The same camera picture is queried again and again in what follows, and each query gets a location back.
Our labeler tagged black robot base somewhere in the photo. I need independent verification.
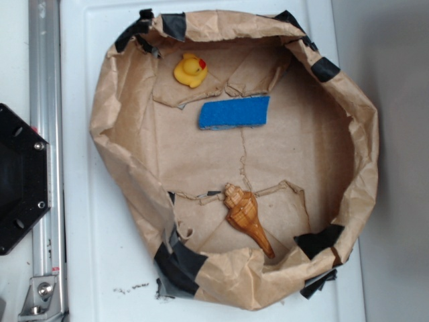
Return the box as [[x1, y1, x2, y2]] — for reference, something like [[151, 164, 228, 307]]
[[1, 104, 50, 256]]

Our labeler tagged blue sponge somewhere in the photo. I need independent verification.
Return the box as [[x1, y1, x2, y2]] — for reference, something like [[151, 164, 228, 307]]
[[198, 96, 270, 130]]

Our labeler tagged brown paper bin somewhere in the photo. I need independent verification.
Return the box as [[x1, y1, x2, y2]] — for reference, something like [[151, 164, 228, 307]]
[[90, 10, 379, 310]]

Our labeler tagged brown spiral seashell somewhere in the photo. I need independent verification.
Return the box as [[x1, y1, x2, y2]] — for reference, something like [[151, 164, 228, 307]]
[[224, 183, 275, 259]]

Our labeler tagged yellow rubber duck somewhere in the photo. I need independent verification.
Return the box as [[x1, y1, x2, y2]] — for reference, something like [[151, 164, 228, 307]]
[[174, 53, 208, 89]]

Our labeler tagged white tray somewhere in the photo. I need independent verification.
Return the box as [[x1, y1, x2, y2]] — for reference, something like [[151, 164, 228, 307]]
[[60, 1, 366, 321]]

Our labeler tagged aluminium rail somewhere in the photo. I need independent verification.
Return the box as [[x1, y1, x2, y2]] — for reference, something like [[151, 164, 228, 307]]
[[28, 1, 69, 321]]

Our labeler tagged metal corner bracket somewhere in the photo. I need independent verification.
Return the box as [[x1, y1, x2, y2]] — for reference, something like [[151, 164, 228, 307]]
[[17, 275, 64, 321]]

